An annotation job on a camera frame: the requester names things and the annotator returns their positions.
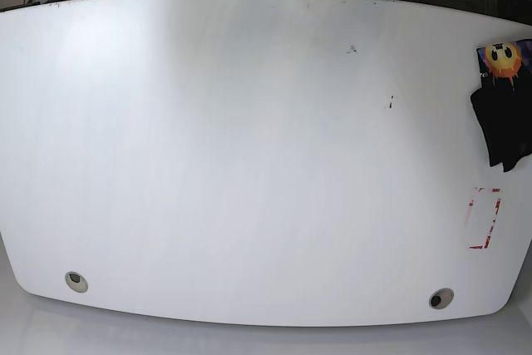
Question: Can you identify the left table grommet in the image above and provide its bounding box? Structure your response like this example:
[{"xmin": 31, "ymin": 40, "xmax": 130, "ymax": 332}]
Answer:
[{"xmin": 65, "ymin": 272, "xmax": 88, "ymax": 293}]

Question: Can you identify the red tape marking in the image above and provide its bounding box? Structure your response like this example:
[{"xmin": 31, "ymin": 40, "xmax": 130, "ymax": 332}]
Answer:
[{"xmin": 465, "ymin": 187, "xmax": 503, "ymax": 250}]

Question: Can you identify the right table grommet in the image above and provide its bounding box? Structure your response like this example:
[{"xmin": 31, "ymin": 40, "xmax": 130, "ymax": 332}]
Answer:
[{"xmin": 429, "ymin": 288, "xmax": 454, "ymax": 310}]

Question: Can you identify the black graphic t-shirt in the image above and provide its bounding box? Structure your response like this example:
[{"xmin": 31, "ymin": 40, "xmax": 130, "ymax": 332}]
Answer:
[{"xmin": 470, "ymin": 39, "xmax": 531, "ymax": 172}]

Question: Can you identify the table grommet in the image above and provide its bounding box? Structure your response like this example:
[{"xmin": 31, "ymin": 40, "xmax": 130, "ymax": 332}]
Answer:
[
  {"xmin": 65, "ymin": 272, "xmax": 88, "ymax": 293},
  {"xmin": 429, "ymin": 288, "xmax": 454, "ymax": 310}
]

